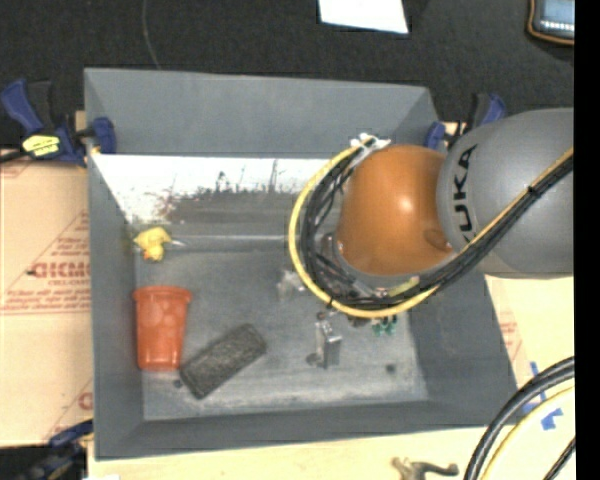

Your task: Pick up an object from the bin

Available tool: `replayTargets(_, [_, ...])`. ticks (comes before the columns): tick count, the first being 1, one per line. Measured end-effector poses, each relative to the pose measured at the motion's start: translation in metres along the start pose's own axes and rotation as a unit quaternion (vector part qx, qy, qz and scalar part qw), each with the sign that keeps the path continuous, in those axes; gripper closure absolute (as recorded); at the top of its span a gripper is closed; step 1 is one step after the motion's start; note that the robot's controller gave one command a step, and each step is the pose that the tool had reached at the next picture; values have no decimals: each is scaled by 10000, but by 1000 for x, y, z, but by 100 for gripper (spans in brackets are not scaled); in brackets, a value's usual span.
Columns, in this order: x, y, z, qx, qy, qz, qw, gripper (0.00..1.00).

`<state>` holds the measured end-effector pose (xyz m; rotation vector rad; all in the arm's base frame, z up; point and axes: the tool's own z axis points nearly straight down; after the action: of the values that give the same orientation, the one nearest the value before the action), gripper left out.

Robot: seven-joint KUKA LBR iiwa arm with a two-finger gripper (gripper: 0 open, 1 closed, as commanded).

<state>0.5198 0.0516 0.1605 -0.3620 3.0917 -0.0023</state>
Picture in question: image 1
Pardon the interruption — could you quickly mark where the yellow toy duck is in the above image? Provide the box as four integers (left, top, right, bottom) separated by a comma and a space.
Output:
131, 225, 174, 263

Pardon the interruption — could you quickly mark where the orange plastic cup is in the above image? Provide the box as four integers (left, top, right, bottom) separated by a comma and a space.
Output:
131, 285, 194, 372

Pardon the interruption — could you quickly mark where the dark grey sponge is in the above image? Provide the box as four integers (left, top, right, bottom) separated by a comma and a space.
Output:
179, 322, 269, 401

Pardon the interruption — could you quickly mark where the grey metal bin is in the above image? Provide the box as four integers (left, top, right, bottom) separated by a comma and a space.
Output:
82, 67, 519, 459

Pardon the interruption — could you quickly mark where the brown cardboard board red print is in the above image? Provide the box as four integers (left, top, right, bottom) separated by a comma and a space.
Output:
0, 111, 575, 450

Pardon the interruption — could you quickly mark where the clear plastic thing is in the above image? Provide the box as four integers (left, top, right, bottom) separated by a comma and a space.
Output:
276, 268, 307, 302

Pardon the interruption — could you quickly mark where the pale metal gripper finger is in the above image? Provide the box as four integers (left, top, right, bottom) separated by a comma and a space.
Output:
314, 319, 328, 368
324, 333, 344, 370

